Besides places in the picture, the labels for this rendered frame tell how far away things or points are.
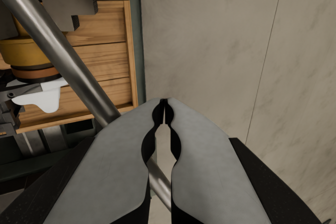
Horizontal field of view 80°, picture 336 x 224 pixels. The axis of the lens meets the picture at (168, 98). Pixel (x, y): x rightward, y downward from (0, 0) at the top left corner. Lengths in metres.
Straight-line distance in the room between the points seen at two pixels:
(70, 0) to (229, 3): 1.57
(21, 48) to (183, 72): 1.49
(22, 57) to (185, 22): 1.38
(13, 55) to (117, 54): 0.29
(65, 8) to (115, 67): 0.29
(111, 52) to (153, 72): 1.07
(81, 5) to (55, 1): 0.03
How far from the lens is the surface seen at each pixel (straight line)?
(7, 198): 0.71
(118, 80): 0.59
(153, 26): 1.52
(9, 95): 0.34
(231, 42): 1.89
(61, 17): 0.31
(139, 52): 0.95
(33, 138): 0.71
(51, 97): 0.36
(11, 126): 0.38
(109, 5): 0.52
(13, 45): 0.32
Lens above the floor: 1.42
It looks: 53 degrees down
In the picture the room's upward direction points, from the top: 141 degrees clockwise
